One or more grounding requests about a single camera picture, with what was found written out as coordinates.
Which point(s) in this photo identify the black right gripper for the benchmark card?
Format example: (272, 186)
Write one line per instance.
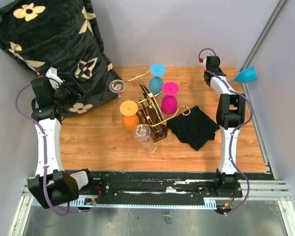
(220, 69)

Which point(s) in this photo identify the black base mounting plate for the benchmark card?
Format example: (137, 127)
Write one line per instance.
(151, 188)

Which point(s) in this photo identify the clear wine glass back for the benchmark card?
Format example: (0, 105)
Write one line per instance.
(117, 86)

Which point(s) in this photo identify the gold black wine glass rack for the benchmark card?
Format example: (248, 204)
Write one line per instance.
(151, 109)

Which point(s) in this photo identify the black floral plush blanket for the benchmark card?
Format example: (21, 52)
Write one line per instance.
(63, 34)

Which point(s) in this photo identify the magenta wine glass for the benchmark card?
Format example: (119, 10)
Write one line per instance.
(169, 101)

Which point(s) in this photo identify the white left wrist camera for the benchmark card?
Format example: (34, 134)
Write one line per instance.
(53, 77)

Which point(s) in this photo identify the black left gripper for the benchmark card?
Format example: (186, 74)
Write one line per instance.
(76, 88)

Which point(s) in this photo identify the blue wine glass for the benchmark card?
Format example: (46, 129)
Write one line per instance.
(247, 75)
(156, 82)

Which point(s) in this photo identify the clear wine glass front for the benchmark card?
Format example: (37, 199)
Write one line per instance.
(142, 133)

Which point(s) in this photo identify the aluminium rail frame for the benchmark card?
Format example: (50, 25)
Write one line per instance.
(265, 209)

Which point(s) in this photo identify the clear wine glass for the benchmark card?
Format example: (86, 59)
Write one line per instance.
(142, 133)
(117, 86)

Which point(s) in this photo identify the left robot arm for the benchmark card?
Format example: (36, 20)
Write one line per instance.
(52, 186)

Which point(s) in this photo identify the black folded cloth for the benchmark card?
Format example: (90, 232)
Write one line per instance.
(194, 129)

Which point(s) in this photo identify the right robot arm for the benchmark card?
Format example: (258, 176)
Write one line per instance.
(230, 114)

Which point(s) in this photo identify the orange wine glass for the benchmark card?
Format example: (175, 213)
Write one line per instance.
(129, 111)

